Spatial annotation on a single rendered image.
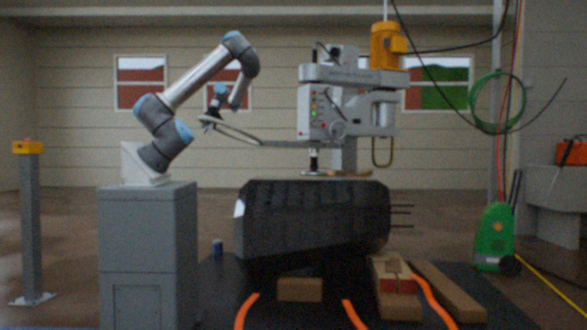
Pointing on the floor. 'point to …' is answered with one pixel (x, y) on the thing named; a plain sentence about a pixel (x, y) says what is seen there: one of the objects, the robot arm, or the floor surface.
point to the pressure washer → (498, 236)
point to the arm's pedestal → (148, 257)
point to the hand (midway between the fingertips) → (207, 133)
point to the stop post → (31, 226)
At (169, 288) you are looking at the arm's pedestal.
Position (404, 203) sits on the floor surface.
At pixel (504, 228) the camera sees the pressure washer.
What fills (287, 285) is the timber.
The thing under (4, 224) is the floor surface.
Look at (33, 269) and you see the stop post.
